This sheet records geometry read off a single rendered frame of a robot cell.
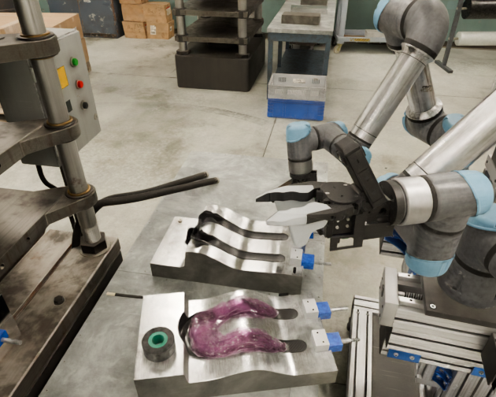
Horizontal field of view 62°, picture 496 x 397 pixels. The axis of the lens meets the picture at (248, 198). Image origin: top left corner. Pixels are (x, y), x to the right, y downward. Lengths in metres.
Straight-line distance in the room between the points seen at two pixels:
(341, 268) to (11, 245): 1.89
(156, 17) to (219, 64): 2.82
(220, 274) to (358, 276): 1.41
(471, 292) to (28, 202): 1.30
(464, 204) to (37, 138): 1.09
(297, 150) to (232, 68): 3.96
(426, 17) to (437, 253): 0.66
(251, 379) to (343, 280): 1.55
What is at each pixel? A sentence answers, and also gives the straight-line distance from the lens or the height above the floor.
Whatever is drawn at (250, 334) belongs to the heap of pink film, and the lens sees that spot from 1.11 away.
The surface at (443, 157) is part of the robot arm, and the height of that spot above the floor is 1.44.
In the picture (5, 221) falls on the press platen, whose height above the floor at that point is 1.04.
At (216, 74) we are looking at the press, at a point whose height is 0.20.
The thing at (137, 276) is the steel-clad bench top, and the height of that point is 0.80.
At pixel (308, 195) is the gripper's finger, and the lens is 0.63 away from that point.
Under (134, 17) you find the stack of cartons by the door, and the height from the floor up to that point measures 0.34.
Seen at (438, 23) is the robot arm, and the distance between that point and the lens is 1.22.
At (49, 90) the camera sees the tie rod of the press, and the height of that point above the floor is 1.40.
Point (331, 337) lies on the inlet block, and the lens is 1.19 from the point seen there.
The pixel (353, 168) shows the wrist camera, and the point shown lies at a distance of 0.60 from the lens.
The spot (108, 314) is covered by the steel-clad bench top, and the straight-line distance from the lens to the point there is 1.37.
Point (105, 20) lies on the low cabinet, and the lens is 8.07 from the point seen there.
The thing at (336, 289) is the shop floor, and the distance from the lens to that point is 2.51.
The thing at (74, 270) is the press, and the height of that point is 0.79.
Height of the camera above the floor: 1.81
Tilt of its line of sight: 35 degrees down
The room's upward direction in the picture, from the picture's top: straight up
